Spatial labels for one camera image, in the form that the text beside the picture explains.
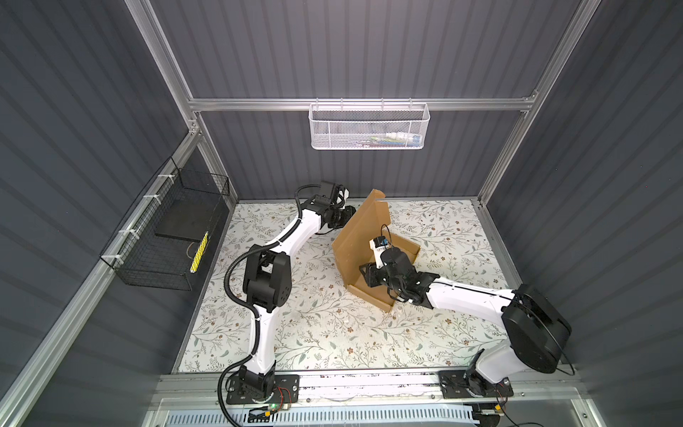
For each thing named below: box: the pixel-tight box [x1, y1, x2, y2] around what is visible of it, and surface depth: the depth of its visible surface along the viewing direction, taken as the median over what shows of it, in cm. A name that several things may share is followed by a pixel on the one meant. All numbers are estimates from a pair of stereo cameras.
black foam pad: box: [154, 195, 219, 242], surface depth 76 cm
